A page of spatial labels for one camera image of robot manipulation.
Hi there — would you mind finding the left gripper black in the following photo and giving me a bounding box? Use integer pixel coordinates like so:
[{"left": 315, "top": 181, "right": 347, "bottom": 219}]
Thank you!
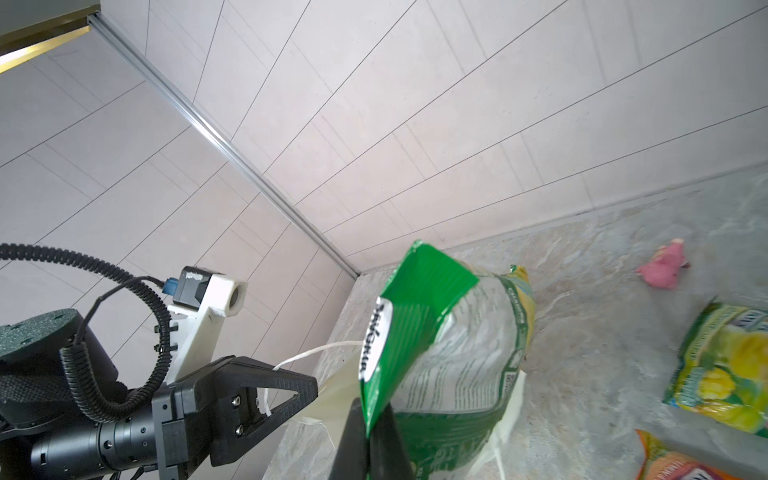
[{"left": 152, "top": 357, "right": 318, "bottom": 480}]

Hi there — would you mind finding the green snack bag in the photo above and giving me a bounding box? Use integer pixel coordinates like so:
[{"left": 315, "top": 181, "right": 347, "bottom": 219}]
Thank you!
[{"left": 358, "top": 241, "right": 536, "bottom": 479}]

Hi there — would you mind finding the orange pink Fox's candy bag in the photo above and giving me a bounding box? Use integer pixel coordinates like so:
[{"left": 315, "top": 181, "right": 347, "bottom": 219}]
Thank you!
[{"left": 635, "top": 429, "right": 749, "bottom": 480}]

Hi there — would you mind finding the yellow green Fox's candy bag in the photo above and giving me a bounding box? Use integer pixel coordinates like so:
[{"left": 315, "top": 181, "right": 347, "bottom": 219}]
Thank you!
[{"left": 663, "top": 299, "right": 767, "bottom": 438}]

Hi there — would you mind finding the white paper bag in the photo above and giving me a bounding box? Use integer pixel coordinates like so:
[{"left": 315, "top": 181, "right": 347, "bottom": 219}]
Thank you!
[{"left": 257, "top": 340, "right": 529, "bottom": 480}]

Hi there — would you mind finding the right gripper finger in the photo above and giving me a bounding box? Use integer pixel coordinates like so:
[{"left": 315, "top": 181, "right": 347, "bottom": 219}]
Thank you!
[{"left": 328, "top": 398, "right": 415, "bottom": 480}]

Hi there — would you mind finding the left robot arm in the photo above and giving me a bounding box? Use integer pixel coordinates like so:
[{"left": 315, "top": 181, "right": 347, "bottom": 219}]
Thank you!
[{"left": 1, "top": 243, "right": 318, "bottom": 479}]

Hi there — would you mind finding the pink toy on table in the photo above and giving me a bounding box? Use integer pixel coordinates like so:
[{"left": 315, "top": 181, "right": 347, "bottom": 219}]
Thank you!
[{"left": 634, "top": 238, "right": 690, "bottom": 290}]

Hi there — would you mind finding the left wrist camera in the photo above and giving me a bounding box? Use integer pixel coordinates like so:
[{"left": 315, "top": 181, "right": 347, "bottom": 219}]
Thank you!
[{"left": 163, "top": 266, "right": 248, "bottom": 384}]

